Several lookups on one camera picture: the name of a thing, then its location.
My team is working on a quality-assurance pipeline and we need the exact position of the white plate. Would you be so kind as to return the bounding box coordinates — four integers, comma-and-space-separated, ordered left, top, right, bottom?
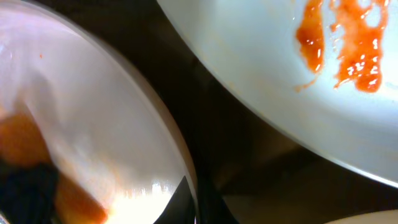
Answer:
1, 1, 199, 223
159, 0, 397, 186

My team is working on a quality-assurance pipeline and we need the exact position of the green and orange sponge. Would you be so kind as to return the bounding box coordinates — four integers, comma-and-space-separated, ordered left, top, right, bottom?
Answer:
1, 114, 108, 223

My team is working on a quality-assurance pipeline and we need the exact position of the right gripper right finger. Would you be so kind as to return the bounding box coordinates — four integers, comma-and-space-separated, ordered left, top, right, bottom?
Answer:
198, 180, 239, 224

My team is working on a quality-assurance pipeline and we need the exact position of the brown large serving tray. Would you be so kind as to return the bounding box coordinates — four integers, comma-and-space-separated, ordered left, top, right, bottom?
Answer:
38, 0, 397, 223

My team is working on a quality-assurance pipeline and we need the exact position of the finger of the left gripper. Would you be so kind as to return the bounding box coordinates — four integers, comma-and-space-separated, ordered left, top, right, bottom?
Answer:
1, 162, 58, 224

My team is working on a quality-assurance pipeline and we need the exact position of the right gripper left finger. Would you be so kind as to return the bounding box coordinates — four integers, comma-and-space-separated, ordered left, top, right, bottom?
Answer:
154, 177, 196, 224

